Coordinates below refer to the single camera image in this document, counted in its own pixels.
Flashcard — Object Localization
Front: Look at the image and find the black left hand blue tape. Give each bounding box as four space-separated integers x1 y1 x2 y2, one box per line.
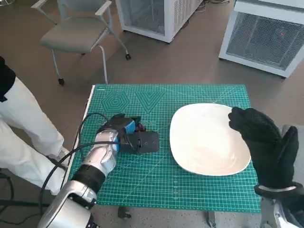
104 114 146 138

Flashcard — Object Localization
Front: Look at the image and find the white plate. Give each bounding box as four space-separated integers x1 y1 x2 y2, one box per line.
170 103 252 176

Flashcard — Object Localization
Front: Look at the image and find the green cutting mat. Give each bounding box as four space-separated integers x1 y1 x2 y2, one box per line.
68 83 262 213

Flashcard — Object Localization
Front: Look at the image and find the standing person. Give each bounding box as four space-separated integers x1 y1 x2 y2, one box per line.
0 56 71 196

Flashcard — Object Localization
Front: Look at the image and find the white mesh cabinet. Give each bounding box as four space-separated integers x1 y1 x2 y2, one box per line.
115 0 205 44
218 0 304 80

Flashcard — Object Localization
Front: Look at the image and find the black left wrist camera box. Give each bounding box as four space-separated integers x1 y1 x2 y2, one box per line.
119 130 160 154

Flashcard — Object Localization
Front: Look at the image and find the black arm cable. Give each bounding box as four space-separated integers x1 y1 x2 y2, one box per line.
71 113 110 155
39 141 119 216

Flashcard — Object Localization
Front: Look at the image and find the metal table bracket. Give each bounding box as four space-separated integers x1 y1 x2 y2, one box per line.
118 206 132 219
206 210 219 228

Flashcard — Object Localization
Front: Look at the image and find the grey chair white frame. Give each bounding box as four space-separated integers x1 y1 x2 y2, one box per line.
30 0 133 86

